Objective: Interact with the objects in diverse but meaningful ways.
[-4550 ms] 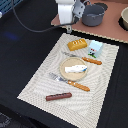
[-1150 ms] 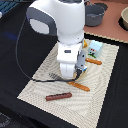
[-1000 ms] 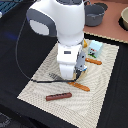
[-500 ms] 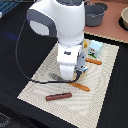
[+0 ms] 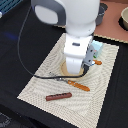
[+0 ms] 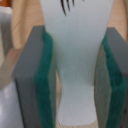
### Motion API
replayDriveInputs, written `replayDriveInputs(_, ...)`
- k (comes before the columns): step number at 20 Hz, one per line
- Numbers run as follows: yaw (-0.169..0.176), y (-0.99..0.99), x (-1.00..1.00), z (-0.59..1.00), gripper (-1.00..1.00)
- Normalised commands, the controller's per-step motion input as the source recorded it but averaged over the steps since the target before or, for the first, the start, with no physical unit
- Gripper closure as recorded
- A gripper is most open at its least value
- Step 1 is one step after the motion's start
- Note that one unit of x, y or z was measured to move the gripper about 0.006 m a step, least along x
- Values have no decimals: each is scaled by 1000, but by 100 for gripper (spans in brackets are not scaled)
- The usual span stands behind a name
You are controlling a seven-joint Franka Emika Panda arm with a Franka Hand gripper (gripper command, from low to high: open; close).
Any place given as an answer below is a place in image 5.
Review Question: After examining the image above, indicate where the brown toy sausage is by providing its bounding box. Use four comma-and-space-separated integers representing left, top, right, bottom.
46, 92, 72, 101

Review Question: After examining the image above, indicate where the knife with orange handle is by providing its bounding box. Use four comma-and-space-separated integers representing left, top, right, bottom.
93, 60, 102, 65

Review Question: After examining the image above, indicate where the fork with orange handle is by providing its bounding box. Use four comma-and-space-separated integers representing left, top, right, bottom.
49, 72, 90, 91

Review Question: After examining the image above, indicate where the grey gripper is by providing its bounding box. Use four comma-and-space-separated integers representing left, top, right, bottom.
82, 46, 95, 72

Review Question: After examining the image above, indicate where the beige bowl on stove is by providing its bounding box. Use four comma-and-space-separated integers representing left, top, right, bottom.
121, 7, 128, 30

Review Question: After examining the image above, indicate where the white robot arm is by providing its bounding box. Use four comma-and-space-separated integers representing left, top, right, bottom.
31, 0, 100, 74

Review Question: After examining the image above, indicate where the light blue milk carton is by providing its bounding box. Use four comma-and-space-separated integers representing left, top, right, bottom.
92, 41, 103, 58

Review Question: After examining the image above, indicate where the round wooden plate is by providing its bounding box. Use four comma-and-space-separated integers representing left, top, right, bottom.
60, 61, 84, 76

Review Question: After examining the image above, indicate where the large grey pot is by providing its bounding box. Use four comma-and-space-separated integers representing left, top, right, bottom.
96, 3, 108, 25

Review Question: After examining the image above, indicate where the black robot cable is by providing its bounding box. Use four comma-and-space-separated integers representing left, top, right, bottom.
17, 6, 84, 80

